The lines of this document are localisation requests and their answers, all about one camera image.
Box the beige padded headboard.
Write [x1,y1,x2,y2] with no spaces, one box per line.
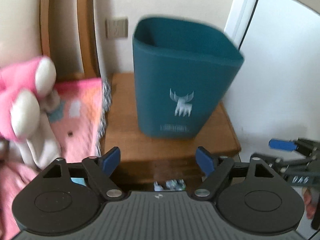
[1,0,42,68]

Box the teal trash bin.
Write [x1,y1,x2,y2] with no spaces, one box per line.
[132,17,244,138]

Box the beige wall power socket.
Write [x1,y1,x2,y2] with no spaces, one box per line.
[105,17,129,39]

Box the pink plush toy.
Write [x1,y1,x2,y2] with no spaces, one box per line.
[0,56,58,143]

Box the white door frame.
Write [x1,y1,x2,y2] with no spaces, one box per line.
[224,0,258,49]

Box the person's right hand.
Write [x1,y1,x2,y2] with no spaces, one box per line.
[302,187,317,219]

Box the pink patterned blanket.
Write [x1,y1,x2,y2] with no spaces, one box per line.
[1,78,111,239]

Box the wooden nightstand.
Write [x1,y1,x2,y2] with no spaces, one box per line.
[104,73,241,191]

